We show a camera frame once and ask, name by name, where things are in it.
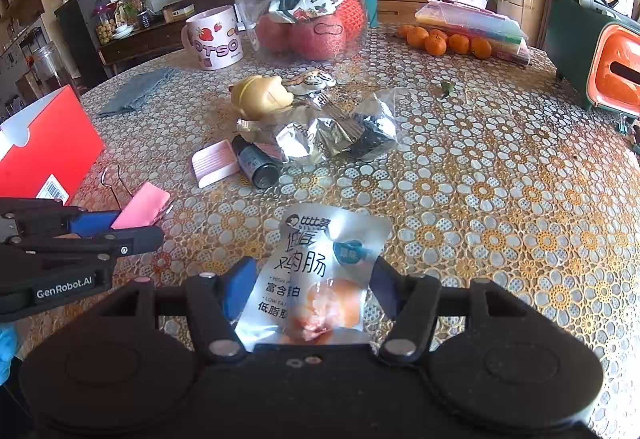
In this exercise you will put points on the gold foil packet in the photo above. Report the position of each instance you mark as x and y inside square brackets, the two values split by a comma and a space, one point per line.
[305, 139]

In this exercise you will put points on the green and orange box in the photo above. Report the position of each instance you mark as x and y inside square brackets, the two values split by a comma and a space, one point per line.
[575, 49]

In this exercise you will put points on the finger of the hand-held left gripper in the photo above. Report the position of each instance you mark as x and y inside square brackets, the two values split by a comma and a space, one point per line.
[92, 223]
[135, 241]

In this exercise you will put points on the pink strawberry mug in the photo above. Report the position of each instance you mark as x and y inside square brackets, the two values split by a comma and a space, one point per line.
[212, 39]

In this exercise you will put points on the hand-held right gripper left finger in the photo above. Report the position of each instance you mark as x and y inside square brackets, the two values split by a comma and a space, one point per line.
[240, 284]

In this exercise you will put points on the row of tangerines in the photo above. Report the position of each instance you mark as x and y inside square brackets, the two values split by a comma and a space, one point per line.
[435, 46]

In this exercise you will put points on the wooden television cabinet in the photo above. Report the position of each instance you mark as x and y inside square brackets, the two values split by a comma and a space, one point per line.
[150, 36]

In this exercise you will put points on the white bowl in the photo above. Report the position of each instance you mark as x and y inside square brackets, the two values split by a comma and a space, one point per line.
[122, 32]

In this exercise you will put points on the pink binder clip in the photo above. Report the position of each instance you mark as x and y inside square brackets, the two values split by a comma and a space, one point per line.
[142, 206]

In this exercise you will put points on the person's left hand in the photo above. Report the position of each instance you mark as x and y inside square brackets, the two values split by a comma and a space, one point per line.
[6, 349]

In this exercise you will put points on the white striped cat figurine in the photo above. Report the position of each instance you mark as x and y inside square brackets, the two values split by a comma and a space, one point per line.
[312, 80]

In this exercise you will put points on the yellow toy figurine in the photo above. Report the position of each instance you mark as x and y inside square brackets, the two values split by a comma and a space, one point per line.
[260, 96]

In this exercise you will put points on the tall glass jar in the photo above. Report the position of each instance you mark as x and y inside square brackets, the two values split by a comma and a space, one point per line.
[47, 64]

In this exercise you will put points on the red apple in foam net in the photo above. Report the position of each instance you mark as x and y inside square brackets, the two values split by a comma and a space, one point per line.
[317, 38]
[272, 33]
[352, 14]

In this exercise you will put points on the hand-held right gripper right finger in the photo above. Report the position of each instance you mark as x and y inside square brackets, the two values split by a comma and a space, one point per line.
[385, 289]

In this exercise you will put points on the stack of colourful folders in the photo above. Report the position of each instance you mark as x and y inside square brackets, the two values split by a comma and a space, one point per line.
[475, 21]

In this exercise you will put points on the jar of yellow balls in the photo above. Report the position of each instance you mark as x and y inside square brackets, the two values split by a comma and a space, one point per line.
[104, 29]

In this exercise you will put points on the grey cloth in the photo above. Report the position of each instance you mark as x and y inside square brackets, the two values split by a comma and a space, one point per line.
[135, 91]

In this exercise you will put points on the small green scrap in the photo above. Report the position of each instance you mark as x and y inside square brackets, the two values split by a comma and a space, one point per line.
[446, 88]

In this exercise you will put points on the small pink tray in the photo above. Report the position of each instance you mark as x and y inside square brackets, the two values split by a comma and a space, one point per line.
[215, 164]

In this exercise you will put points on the black cabinet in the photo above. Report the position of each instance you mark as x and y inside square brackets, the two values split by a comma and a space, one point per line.
[80, 34]

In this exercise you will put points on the yellow flat box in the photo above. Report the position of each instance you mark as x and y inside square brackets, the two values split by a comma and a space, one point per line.
[179, 11]

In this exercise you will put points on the silver snack packet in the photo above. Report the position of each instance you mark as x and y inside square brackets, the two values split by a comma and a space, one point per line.
[310, 269]

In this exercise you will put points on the blue thread spool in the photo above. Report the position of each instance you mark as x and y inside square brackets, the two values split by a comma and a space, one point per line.
[255, 164]

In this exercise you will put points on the clear bag with dark contents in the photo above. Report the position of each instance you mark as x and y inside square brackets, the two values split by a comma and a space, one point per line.
[372, 134]

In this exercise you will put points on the white cardboard box red rim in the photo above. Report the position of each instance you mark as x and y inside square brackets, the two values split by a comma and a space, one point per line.
[55, 144]

